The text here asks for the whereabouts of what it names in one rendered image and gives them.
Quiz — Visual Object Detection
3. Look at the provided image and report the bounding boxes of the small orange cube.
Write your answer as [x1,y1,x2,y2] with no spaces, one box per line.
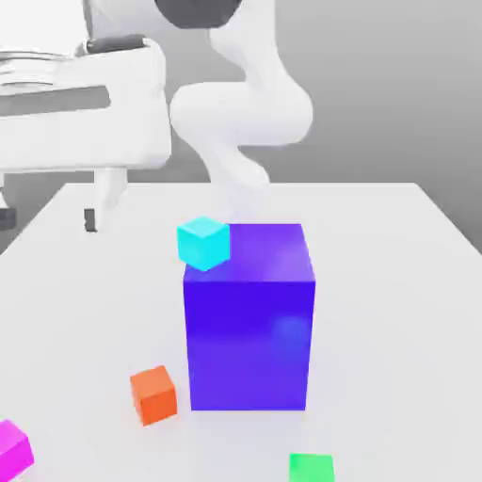
[129,363,179,427]

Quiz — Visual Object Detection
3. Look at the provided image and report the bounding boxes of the large purple box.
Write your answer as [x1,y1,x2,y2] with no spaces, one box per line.
[182,222,316,412]

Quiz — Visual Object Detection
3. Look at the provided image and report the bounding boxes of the small cyan cube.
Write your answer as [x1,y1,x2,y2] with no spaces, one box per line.
[175,215,232,273]

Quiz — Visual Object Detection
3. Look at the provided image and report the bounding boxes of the small magenta cube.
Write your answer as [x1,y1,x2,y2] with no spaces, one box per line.
[0,418,36,482]

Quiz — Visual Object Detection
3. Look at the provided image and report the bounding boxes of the small green cube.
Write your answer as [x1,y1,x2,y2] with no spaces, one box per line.
[288,452,336,482]

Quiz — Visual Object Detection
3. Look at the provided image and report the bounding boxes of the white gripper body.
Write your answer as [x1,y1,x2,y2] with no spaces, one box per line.
[0,38,173,175]

